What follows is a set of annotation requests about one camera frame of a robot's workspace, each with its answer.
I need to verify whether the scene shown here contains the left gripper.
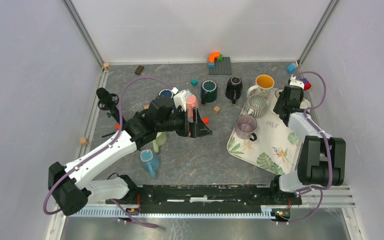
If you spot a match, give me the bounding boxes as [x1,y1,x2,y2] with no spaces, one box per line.
[156,107,212,138]

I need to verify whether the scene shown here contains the white floral mug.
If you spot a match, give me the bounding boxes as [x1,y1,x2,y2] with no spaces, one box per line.
[246,74,275,100]

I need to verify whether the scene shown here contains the white ribbed mug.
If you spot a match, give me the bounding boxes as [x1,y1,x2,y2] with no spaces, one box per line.
[243,95,267,118]

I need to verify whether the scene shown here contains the mauve purple mug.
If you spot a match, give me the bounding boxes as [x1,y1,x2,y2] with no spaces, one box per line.
[234,114,258,142]

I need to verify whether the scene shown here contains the light blue mug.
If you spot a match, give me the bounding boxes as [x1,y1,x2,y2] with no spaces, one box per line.
[140,149,161,179]

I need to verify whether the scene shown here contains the cream white mug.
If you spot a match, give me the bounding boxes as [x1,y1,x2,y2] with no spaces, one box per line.
[274,89,284,100]

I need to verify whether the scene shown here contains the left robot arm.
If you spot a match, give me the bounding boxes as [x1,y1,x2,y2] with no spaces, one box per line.
[43,96,212,216]

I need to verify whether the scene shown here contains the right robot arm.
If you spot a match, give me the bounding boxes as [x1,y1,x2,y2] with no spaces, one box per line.
[268,85,346,204]

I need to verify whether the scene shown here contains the pink mug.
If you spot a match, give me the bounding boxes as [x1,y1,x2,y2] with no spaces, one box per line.
[186,94,199,118]

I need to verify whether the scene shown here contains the light green mug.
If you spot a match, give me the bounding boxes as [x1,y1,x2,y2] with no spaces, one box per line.
[152,132,167,153]

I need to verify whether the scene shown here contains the dark green mug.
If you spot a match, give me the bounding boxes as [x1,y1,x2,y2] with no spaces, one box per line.
[200,80,218,105]

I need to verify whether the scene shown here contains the navy blue mug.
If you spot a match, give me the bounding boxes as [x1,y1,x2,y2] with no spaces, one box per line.
[158,88,174,99]

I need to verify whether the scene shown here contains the black mug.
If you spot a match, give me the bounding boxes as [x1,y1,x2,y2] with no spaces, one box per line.
[225,76,243,104]

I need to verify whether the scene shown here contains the red cube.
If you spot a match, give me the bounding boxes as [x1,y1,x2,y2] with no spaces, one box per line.
[202,117,210,125]

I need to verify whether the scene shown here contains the purple and red block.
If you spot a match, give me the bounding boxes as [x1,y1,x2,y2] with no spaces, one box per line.
[301,77,312,91]

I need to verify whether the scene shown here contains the small wooden cube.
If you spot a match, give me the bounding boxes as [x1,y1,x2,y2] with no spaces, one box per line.
[213,106,221,114]

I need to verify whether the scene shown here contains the light blue block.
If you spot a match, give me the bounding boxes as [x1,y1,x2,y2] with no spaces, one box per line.
[286,62,298,73]

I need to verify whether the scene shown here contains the teal cube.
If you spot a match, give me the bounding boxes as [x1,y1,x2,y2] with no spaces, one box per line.
[191,79,199,87]

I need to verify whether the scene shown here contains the floral leaf tray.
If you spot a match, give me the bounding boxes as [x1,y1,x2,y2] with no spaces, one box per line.
[226,88,302,175]

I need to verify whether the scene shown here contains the grey lego baseplate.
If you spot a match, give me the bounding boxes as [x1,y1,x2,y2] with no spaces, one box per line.
[208,57,232,75]

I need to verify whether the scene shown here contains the green lego brick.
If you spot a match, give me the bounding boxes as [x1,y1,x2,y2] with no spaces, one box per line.
[215,54,223,62]

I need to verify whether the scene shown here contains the orange curved lego piece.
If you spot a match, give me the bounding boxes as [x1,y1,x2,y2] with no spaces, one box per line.
[208,51,221,63]

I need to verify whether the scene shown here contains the brown block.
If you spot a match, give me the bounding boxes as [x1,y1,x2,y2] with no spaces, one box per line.
[134,65,145,76]

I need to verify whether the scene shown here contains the corner wooden cube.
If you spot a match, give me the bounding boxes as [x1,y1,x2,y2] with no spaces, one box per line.
[103,62,111,71]

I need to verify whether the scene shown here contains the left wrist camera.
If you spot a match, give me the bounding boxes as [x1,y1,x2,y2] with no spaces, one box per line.
[173,89,193,111]

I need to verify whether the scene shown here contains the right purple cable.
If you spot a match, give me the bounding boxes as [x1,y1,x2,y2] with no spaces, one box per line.
[274,71,335,225]

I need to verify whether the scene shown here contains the purple cable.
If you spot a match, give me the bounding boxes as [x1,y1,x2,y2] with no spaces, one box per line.
[274,71,335,225]
[42,76,175,229]

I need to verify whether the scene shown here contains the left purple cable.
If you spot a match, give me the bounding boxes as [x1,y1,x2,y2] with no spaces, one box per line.
[42,76,175,229]

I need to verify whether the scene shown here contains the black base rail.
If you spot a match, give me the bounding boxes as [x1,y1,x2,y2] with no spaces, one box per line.
[117,184,303,214]

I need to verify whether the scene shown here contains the wooden cube by rail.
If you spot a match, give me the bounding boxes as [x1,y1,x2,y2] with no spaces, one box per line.
[79,136,89,146]

